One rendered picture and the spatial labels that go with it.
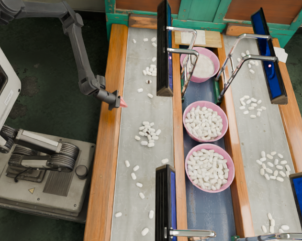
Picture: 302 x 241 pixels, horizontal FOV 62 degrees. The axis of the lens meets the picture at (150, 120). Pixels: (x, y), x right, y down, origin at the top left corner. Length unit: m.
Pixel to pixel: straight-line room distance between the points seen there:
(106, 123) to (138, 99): 0.26
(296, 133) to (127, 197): 1.05
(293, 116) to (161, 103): 0.81
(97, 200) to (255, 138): 0.95
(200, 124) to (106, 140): 0.55
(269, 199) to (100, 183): 0.88
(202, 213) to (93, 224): 0.55
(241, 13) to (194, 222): 1.37
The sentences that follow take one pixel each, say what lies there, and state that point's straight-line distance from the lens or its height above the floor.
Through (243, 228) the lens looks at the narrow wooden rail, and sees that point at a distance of 1.38.
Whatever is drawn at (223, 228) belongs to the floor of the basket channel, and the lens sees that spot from 1.44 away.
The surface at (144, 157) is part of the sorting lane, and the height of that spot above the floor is 0.74.
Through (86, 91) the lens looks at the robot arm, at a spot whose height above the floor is 0.99.
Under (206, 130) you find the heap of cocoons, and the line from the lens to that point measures 1.52.
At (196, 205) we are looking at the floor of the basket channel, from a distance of 1.41.
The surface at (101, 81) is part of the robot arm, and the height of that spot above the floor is 0.96.
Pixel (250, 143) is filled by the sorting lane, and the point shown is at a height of 0.74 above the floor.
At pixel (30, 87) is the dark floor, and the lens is 2.62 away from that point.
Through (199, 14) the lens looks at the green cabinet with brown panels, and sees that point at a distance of 1.88.
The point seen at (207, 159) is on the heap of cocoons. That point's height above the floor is 0.72.
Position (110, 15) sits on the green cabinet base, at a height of 0.82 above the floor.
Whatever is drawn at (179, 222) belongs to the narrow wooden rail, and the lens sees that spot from 1.29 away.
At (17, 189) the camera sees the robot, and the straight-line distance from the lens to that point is 1.70.
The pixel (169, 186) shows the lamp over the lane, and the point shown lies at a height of 1.11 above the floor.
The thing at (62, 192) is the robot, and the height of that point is 0.48.
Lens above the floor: 2.02
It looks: 61 degrees down
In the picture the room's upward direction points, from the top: 11 degrees clockwise
